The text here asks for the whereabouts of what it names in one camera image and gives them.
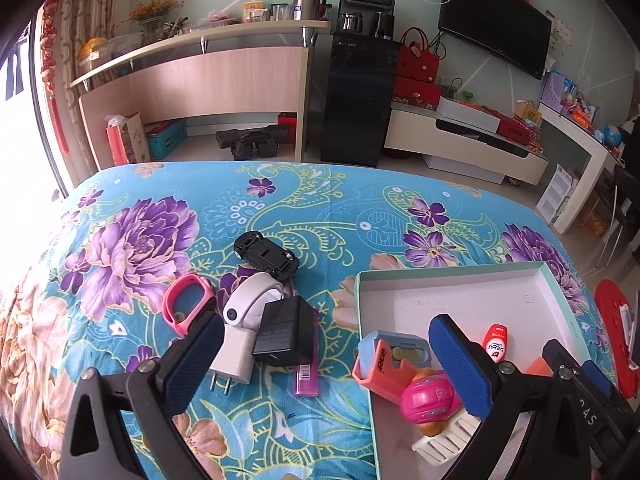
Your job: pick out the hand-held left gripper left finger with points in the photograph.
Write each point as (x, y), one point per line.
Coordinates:
(195, 355)

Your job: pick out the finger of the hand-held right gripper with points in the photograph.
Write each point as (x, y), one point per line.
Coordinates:
(597, 377)
(592, 417)

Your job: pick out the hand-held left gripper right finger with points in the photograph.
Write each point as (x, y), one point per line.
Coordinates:
(457, 360)

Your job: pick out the red white tube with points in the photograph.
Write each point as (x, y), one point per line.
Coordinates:
(495, 342)

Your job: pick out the pink helmet toy figure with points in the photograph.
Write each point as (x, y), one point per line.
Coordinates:
(430, 395)

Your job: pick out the pink watch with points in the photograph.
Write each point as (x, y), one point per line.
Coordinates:
(182, 300)

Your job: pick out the teal cardboard box lid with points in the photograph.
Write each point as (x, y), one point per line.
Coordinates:
(450, 300)

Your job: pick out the white plug-in camera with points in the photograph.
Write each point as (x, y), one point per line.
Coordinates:
(245, 320)

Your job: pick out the black power adapter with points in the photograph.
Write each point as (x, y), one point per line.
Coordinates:
(282, 330)

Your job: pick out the purple lighter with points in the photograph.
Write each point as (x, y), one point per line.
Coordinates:
(306, 380)

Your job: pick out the black toy car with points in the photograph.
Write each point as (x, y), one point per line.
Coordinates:
(267, 255)

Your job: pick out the small white device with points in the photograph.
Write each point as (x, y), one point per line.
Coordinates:
(625, 330)

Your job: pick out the red stool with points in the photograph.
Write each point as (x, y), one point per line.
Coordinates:
(612, 320)

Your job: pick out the floral blanket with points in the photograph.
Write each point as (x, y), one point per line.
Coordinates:
(150, 240)

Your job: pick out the black chair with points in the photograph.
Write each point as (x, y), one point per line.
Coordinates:
(625, 195)

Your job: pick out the white printed carton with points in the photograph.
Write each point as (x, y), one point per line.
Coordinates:
(557, 195)

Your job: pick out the white television stand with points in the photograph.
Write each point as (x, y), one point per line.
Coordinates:
(450, 145)

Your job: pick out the black floor equipment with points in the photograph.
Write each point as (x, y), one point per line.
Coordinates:
(250, 142)

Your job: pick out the white desk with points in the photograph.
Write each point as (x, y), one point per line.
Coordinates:
(587, 155)

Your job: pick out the red paper bag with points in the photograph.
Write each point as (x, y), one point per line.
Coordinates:
(125, 137)

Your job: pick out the red patterned box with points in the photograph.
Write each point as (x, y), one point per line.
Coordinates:
(520, 132)

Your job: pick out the blue globe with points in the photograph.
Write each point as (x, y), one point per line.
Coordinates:
(612, 135)

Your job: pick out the small red box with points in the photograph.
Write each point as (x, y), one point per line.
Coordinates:
(286, 127)

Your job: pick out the white flat box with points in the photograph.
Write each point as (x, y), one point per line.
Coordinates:
(467, 114)

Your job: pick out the yellow cardboard box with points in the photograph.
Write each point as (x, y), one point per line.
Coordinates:
(529, 114)

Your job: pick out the red gift box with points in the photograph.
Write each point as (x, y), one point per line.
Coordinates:
(417, 92)

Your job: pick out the wooden bar counter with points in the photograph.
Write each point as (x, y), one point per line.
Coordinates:
(225, 80)

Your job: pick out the black water dispenser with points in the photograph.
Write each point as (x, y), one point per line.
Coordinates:
(357, 100)

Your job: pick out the red handbag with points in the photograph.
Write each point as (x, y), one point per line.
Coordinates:
(417, 62)

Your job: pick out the yellow orange container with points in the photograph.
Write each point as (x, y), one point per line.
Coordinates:
(94, 52)

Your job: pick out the red hanging knot decoration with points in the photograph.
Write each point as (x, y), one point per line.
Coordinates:
(52, 60)

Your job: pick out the yellow flower vase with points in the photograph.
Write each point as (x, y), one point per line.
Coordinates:
(155, 15)

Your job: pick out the yellow snack box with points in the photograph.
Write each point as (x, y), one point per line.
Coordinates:
(255, 12)

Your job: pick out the glass cups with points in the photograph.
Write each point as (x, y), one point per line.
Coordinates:
(281, 12)

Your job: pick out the patterned curtain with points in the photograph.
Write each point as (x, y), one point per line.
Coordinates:
(97, 10)

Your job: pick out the steel thermos jug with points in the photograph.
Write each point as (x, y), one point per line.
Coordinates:
(307, 2)

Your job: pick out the wall television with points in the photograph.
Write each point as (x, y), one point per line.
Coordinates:
(495, 15)

